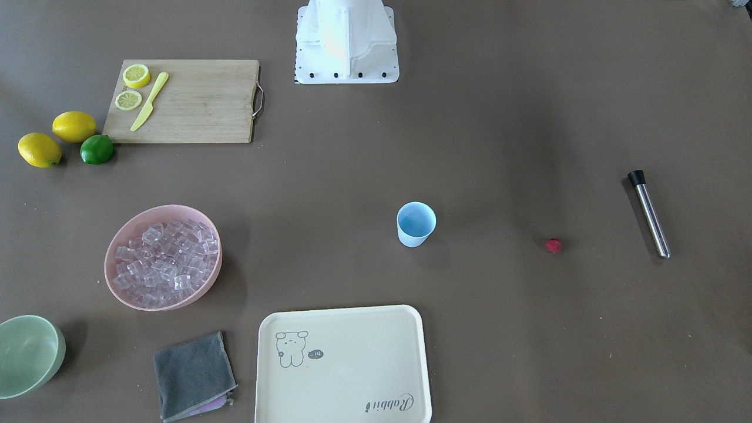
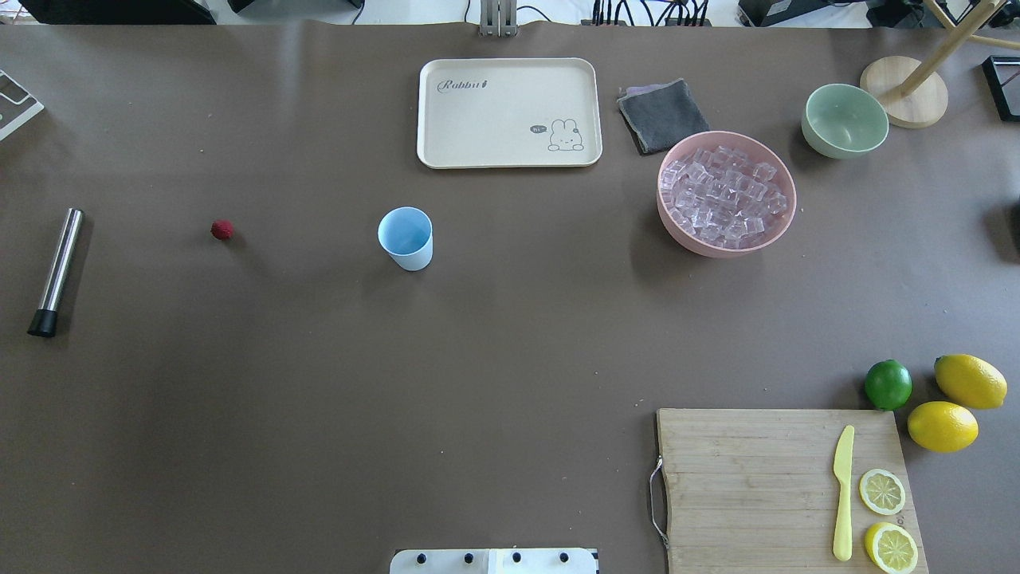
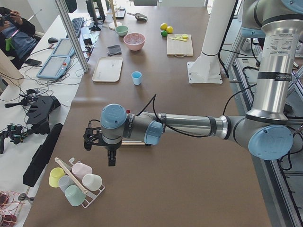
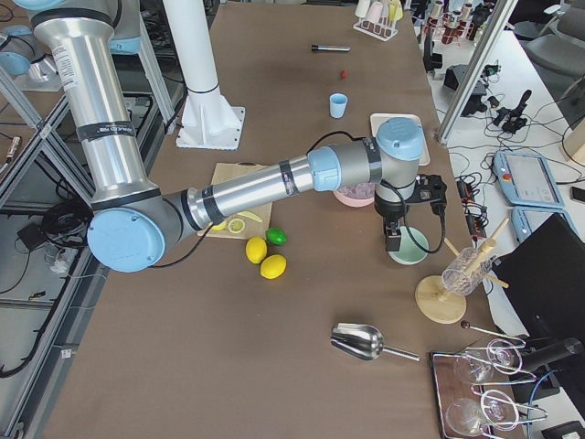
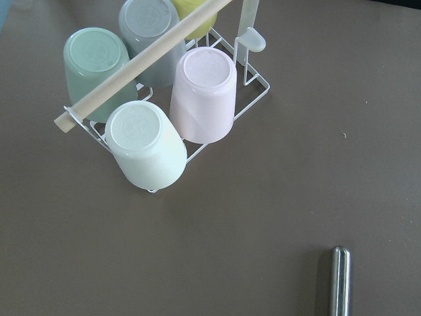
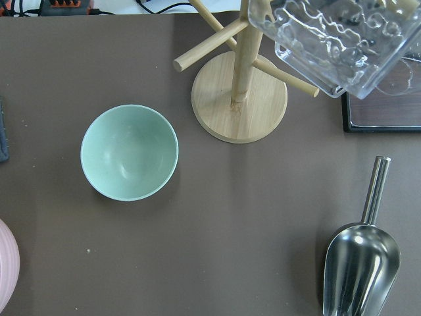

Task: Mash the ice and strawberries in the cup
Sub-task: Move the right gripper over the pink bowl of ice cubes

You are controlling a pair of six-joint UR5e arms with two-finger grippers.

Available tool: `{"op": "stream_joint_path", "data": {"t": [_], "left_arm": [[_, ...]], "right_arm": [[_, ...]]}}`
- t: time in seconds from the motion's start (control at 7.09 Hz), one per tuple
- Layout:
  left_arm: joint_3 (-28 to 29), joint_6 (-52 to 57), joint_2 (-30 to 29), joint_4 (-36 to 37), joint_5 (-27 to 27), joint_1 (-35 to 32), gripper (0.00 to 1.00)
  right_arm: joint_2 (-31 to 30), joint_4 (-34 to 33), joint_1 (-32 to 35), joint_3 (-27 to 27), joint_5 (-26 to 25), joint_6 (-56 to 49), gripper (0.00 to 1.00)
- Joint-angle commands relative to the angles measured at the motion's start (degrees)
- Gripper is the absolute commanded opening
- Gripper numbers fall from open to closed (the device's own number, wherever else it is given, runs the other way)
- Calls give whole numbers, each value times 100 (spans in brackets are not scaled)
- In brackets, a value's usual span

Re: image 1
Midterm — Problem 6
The red strawberry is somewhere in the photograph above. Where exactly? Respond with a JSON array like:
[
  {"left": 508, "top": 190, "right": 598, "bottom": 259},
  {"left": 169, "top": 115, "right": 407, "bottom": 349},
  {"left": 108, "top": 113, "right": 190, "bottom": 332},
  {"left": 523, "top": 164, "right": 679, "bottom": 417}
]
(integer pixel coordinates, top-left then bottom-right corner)
[{"left": 545, "top": 238, "right": 562, "bottom": 254}]

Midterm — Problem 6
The light blue plastic cup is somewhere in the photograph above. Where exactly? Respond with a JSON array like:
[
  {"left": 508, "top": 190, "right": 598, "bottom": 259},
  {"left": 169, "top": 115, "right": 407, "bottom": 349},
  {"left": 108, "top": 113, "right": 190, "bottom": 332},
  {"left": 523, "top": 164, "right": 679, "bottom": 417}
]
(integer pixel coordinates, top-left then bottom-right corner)
[{"left": 397, "top": 202, "right": 437, "bottom": 247}]

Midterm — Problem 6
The pile of clear ice cubes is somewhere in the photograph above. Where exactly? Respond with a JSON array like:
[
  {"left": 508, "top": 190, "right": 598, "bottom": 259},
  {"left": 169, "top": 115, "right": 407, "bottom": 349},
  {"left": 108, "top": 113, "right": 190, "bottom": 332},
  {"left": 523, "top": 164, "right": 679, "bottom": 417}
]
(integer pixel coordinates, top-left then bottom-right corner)
[{"left": 111, "top": 219, "right": 220, "bottom": 310}]

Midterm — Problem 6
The cream rabbit tray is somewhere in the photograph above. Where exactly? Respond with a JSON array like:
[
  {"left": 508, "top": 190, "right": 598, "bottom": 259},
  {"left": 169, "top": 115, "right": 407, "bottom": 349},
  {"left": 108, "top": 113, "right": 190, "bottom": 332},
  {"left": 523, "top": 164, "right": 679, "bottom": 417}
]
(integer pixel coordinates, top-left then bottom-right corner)
[{"left": 253, "top": 305, "right": 432, "bottom": 422}]

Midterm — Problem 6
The bamboo cutting board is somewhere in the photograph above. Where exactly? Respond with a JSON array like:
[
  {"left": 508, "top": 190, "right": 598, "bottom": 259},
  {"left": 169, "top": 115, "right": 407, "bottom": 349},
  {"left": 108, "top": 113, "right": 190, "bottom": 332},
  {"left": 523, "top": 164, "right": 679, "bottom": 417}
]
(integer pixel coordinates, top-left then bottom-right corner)
[{"left": 101, "top": 59, "right": 263, "bottom": 144}]

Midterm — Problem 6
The pink bowl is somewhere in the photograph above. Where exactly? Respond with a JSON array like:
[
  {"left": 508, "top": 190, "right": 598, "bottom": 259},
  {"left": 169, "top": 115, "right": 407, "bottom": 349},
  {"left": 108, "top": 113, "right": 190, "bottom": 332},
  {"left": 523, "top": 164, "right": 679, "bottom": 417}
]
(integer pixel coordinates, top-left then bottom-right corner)
[{"left": 104, "top": 204, "right": 223, "bottom": 311}]

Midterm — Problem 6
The grey folded cloth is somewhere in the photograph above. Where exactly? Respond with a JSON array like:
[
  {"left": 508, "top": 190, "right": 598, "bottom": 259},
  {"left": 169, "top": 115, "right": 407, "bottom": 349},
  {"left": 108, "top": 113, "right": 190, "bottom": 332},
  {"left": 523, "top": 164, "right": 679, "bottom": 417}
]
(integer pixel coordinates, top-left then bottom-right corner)
[{"left": 153, "top": 331, "right": 237, "bottom": 422}]

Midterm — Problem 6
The yellow plastic knife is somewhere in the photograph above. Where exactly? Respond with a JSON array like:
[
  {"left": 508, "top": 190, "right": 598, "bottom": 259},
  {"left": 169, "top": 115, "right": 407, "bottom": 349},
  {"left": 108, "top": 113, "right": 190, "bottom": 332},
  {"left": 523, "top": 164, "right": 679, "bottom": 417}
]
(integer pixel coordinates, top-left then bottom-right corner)
[{"left": 130, "top": 72, "right": 170, "bottom": 132}]

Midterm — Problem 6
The lemon half slice lower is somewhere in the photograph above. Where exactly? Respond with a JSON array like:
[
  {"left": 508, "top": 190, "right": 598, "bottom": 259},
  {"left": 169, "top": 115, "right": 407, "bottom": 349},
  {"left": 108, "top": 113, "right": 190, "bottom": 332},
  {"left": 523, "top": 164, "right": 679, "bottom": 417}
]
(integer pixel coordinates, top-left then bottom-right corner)
[{"left": 113, "top": 89, "right": 143, "bottom": 112}]

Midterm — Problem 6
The lemon half slice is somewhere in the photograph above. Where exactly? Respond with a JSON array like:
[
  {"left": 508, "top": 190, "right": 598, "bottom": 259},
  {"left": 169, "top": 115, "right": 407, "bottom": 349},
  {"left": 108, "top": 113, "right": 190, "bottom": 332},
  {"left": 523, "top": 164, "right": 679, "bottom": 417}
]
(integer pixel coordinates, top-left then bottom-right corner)
[
  {"left": 113, "top": 89, "right": 143, "bottom": 112},
  {"left": 122, "top": 63, "right": 151, "bottom": 89}
]

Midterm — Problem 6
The lemon half slice upper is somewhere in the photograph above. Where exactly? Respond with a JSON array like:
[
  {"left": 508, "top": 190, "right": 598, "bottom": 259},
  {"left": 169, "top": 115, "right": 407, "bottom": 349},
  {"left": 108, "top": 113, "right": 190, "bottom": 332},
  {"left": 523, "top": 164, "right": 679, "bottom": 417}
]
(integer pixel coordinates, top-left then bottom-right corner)
[{"left": 122, "top": 63, "right": 151, "bottom": 89}]

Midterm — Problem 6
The green lime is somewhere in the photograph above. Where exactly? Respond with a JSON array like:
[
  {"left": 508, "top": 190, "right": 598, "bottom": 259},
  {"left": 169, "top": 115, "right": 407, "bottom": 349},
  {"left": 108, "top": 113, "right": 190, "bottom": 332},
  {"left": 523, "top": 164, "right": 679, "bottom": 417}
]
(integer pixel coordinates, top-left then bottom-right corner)
[{"left": 79, "top": 135, "right": 115, "bottom": 165}]

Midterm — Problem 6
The yellow lemon near board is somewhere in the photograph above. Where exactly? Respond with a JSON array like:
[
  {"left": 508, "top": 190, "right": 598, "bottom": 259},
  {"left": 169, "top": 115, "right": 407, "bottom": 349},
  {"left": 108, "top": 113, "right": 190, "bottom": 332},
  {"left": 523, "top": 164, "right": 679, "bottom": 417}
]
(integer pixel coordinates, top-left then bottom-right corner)
[{"left": 52, "top": 110, "right": 97, "bottom": 143}]

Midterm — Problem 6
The yellow lemon outer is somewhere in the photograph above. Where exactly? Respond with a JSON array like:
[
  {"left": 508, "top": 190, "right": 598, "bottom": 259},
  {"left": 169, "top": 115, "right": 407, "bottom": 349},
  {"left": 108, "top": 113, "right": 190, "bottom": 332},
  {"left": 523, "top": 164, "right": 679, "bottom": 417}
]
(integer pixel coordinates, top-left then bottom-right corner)
[{"left": 17, "top": 132, "right": 62, "bottom": 168}]

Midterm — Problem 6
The mint green bowl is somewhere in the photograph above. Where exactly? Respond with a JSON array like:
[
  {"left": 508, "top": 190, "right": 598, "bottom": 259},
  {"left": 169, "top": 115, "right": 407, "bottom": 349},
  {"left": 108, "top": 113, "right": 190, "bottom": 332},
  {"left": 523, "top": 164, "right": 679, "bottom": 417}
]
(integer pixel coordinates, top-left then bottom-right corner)
[{"left": 1, "top": 315, "right": 66, "bottom": 400}]

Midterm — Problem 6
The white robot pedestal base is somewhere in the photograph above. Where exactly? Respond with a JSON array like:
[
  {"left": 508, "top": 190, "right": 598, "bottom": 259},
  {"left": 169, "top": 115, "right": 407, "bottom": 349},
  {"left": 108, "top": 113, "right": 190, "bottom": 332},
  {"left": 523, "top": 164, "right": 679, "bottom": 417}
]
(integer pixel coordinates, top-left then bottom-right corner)
[{"left": 294, "top": 1, "right": 400, "bottom": 84}]

